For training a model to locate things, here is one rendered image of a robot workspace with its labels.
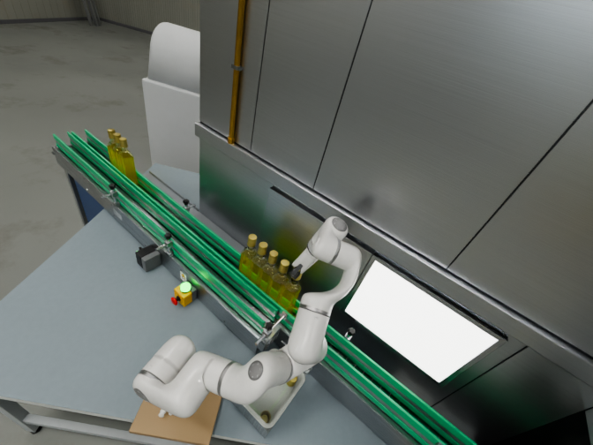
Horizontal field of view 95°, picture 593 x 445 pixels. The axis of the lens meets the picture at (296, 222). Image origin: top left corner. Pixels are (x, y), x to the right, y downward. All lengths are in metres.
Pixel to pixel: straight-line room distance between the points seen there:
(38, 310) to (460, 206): 1.55
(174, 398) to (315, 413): 0.60
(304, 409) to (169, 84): 2.82
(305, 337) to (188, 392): 0.32
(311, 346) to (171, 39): 2.87
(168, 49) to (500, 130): 2.79
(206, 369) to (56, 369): 0.66
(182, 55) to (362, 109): 2.39
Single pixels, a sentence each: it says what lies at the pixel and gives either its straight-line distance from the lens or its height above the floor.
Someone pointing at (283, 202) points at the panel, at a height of 1.30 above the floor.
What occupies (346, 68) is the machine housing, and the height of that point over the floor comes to 1.79.
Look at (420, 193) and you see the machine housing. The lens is 0.85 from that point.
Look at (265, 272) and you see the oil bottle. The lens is 1.09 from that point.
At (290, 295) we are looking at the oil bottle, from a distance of 1.07.
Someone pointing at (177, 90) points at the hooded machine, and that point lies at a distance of 3.05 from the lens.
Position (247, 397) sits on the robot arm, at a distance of 0.76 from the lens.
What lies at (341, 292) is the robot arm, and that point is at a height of 1.36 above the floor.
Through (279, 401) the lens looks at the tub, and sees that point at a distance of 1.21.
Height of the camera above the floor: 1.91
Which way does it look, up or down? 38 degrees down
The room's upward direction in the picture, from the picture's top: 16 degrees clockwise
